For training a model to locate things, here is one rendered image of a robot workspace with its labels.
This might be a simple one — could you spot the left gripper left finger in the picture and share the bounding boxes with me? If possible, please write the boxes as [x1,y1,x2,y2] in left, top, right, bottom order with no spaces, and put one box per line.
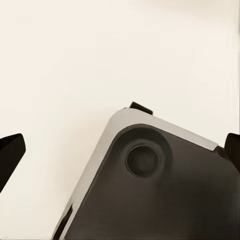
[0,133,26,193]

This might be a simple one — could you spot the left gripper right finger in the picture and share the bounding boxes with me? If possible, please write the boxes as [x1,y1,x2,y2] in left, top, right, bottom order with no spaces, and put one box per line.
[223,133,240,173]

